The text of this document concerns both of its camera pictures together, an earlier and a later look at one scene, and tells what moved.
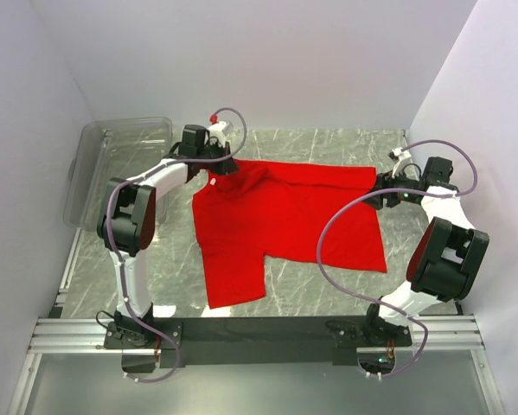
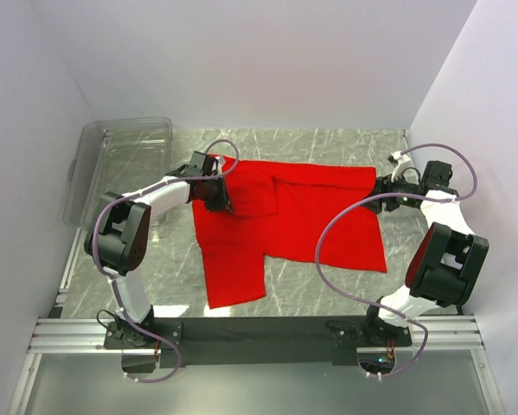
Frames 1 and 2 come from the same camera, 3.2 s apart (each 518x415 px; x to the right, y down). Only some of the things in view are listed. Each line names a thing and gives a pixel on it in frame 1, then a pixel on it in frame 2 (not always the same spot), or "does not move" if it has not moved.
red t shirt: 274,209 does not move
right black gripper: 385,181 does not move
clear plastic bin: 107,149 does not move
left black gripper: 227,167 to 223,202
